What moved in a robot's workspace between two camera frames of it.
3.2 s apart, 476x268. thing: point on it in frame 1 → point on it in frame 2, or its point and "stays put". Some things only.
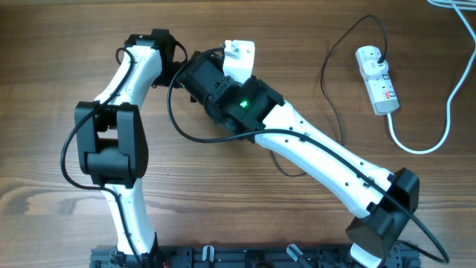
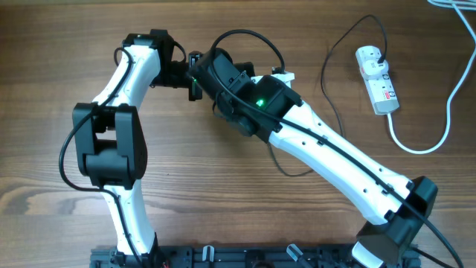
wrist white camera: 239,59 → 286,77
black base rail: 251,257 stays put
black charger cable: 381,60 stays put
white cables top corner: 456,4 stays put
